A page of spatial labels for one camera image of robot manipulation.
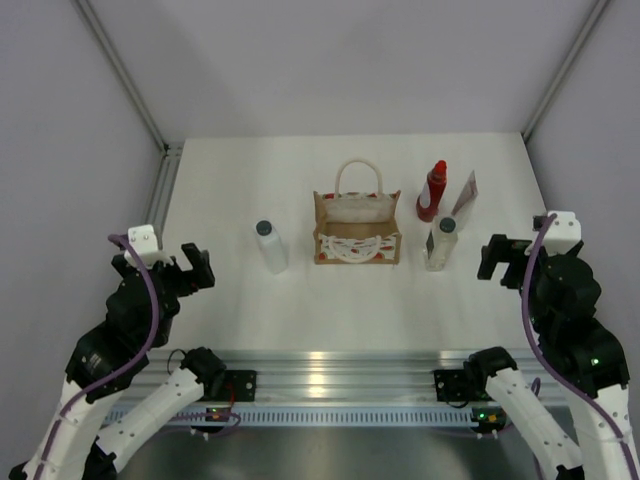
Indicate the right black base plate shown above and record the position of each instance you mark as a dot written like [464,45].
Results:
[453,386]

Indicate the small jar with grey lid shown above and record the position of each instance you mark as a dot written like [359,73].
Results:
[440,243]

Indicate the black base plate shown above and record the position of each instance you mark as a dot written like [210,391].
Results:
[238,386]
[453,386]

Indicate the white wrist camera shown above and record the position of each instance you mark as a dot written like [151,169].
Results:
[563,234]
[146,241]

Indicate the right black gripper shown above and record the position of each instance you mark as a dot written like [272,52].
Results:
[499,249]

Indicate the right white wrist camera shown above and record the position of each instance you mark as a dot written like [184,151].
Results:
[563,234]

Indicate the white slotted cable duct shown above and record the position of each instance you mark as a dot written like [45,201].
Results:
[252,416]

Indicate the aluminium frame post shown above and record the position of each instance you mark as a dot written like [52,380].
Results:
[561,73]
[98,32]

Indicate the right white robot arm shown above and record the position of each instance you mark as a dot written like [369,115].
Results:
[589,365]

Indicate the clear plastic sachet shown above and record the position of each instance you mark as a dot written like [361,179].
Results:
[465,202]

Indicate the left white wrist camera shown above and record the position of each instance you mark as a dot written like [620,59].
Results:
[146,241]

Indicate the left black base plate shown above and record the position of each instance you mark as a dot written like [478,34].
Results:
[238,386]

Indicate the right aluminium frame post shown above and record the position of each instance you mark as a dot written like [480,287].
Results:
[561,73]

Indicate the aluminium mounting rail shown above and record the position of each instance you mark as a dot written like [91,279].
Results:
[344,378]

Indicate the left aluminium frame post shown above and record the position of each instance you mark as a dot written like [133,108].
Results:
[98,32]

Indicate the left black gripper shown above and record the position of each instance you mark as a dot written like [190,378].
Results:
[201,275]

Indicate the red bottle with red cap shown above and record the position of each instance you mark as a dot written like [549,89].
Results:
[428,201]

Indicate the translucent bottle with black cap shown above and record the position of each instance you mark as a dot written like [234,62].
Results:
[271,246]

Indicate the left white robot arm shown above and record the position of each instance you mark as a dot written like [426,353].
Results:
[106,359]

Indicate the canvas bag with strawberry print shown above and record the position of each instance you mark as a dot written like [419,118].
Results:
[355,228]

